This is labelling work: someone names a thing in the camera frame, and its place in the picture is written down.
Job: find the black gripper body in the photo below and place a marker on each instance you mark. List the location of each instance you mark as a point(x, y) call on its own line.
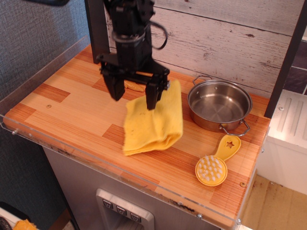
point(135, 60)

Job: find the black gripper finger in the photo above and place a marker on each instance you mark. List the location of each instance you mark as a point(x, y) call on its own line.
point(154, 89)
point(114, 81)

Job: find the yellow rag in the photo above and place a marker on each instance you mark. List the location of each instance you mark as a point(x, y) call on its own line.
point(157, 129)

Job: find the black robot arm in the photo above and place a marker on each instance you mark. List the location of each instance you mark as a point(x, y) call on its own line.
point(131, 21)

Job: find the yellow scrub brush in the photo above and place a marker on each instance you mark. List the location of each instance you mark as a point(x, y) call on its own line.
point(211, 170)

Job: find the toy chicken wing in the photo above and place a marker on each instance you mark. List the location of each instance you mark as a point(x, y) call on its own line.
point(133, 86)

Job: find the stainless steel pot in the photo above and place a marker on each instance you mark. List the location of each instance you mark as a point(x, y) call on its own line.
point(219, 105)

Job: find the grey toy fridge cabinet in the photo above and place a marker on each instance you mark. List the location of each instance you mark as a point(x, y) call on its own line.
point(79, 182)

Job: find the silver dispenser panel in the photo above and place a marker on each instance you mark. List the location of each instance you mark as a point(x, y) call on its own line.
point(120, 214)

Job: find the white plastic appliance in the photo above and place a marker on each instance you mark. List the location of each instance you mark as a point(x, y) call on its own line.
point(283, 159)

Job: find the orange object on floor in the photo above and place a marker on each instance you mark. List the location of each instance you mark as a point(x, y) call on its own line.
point(24, 225)

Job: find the dark left shelf post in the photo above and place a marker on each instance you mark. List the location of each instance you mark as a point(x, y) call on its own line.
point(96, 19)

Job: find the dark shelf post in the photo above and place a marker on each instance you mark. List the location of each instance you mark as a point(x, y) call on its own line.
point(287, 62)
point(96, 19)

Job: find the clear acrylic guard rail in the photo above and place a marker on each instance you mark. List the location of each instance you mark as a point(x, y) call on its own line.
point(72, 111)

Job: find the dark right shelf post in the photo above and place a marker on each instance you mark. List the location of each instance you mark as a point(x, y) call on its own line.
point(287, 62)

